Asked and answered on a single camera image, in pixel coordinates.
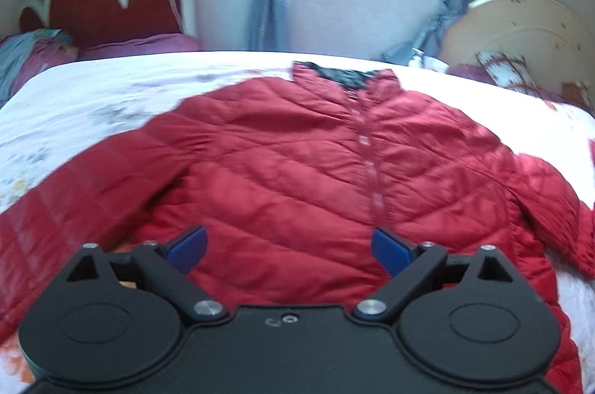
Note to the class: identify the red patterned cushion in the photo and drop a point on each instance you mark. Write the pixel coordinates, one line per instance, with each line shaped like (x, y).
(577, 94)

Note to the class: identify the patterned pillow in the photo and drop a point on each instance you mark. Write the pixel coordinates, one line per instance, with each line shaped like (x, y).
(508, 71)

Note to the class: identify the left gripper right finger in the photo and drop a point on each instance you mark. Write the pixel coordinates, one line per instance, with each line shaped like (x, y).
(464, 319)

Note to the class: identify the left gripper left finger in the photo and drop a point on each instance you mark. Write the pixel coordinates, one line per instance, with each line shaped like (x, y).
(109, 317)

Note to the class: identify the red quilted down jacket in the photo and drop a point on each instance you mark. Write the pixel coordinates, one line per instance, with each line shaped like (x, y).
(290, 177)

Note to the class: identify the red heart-shaped headboard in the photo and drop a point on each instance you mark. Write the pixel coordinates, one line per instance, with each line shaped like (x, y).
(97, 22)

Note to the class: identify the white floral bed sheet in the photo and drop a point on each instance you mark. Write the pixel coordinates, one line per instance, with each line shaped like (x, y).
(68, 109)

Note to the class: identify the cream round headboard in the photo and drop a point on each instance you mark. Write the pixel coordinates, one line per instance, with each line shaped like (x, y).
(555, 44)

